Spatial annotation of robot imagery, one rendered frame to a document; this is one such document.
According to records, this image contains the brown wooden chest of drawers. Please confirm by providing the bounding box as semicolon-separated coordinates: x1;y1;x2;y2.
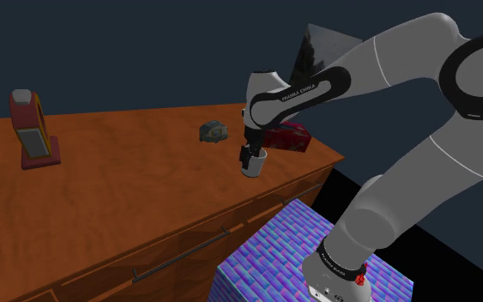
0;102;346;302

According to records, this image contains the red and yellow stand appliance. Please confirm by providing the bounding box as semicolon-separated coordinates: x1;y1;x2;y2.
9;88;63;172

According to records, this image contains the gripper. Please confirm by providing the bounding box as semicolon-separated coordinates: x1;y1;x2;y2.
238;124;266;171

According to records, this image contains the white cup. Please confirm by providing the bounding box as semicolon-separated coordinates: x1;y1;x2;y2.
240;148;269;178

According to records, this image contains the grey rounded toy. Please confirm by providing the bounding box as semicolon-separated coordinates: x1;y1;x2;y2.
199;120;229;144

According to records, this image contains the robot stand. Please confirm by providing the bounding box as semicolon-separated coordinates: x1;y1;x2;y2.
207;197;415;302

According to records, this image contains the red box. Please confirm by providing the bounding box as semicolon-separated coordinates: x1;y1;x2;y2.
261;120;312;154

